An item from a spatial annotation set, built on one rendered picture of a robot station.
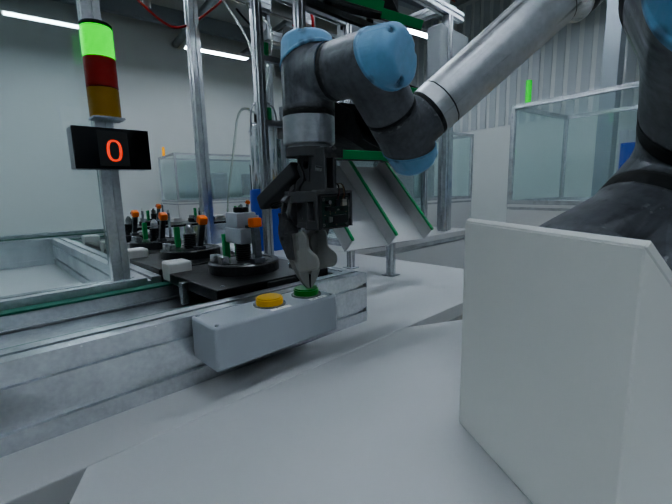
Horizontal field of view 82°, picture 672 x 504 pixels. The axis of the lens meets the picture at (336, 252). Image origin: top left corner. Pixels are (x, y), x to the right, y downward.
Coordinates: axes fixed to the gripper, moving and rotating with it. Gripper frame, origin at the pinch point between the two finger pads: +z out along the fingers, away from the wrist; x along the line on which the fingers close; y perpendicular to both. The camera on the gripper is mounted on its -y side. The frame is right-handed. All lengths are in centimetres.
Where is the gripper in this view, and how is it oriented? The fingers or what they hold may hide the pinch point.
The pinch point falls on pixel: (305, 278)
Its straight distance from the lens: 61.6
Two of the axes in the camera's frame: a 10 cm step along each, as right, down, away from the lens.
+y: 6.9, 1.0, -7.1
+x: 7.2, -1.3, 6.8
